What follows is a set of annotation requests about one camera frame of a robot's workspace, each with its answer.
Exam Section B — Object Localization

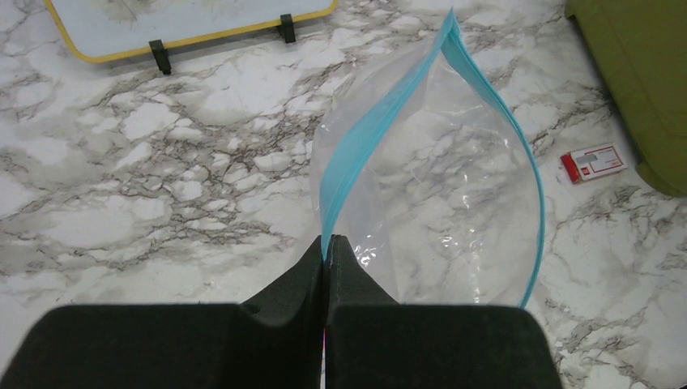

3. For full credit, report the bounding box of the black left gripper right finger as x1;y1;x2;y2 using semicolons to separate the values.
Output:
325;235;561;388

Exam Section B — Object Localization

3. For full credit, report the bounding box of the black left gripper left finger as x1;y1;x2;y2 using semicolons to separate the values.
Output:
1;241;325;388

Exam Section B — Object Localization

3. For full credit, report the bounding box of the clear blue zip top bag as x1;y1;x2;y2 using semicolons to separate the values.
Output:
309;11;545;307

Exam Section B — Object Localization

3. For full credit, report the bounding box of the red white small card box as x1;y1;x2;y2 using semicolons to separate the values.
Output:
561;143;627;184

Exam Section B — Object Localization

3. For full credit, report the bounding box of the yellow framed whiteboard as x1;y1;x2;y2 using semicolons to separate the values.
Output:
45;1;338;75

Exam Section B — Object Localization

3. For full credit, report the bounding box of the olive green plastic bin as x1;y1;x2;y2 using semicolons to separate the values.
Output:
565;1;686;197

